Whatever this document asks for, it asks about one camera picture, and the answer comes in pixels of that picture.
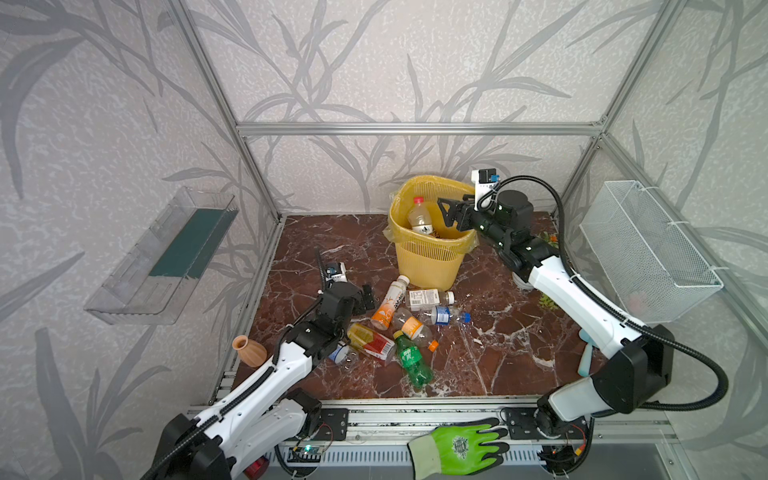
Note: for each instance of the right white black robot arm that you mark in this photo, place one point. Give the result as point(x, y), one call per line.
point(639, 358)

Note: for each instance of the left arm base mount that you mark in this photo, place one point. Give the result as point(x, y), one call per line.
point(325, 424)

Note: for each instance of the square clear bottle white label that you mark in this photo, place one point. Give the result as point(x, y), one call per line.
point(426, 299)

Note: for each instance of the clear bottle orange label cap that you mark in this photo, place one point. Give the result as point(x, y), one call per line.
point(418, 332)

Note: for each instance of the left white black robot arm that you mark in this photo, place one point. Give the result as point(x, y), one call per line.
point(222, 441)

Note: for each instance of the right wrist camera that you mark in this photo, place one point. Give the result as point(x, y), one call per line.
point(484, 180)

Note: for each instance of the white wire mesh basket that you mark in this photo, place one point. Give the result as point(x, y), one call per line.
point(654, 269)

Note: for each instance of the green circuit board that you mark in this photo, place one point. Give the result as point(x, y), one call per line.
point(307, 454)

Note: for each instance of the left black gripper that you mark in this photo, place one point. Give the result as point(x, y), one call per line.
point(327, 282)

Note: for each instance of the green black work glove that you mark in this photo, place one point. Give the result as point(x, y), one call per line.
point(459, 449)

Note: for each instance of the orange white milk tea bottle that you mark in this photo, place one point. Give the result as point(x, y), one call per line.
point(393, 298)

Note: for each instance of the clear bottle blue label left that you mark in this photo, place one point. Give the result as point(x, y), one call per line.
point(344, 356)

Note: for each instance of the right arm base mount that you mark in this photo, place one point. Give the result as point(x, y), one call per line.
point(530, 423)

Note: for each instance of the yellow slatted waste bin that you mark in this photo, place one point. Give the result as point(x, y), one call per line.
point(425, 272)

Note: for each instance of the yellow plastic bin liner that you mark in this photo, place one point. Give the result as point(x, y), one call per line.
point(449, 242)

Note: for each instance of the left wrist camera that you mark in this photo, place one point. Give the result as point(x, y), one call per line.
point(334, 272)

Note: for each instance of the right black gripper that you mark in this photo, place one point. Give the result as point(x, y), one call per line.
point(466, 214)

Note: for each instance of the clear acrylic wall shelf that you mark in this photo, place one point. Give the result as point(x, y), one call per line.
point(153, 283)

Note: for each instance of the yellow red label tea bottle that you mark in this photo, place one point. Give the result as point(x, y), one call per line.
point(371, 342)

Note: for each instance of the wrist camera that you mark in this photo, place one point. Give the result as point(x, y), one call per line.
point(484, 180)
point(334, 272)

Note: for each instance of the small terracotta vase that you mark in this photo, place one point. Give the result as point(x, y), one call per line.
point(249, 351)

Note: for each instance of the small clear bottle blue label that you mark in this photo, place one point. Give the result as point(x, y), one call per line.
point(444, 316)

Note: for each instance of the green soda bottle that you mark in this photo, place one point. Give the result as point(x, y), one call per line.
point(412, 361)

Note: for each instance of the light blue bottle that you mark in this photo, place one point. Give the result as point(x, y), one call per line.
point(584, 367)

